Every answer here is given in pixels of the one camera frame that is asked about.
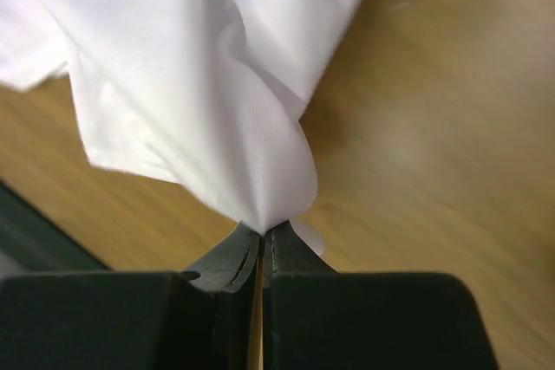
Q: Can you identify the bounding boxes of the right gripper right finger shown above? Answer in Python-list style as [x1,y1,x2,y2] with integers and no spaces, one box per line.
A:
[263,223,499,369]

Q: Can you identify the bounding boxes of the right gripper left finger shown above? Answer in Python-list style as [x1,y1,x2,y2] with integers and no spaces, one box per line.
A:
[1,225,260,369]

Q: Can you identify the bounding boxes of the white t shirt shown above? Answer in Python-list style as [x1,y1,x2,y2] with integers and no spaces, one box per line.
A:
[1,0,361,234]

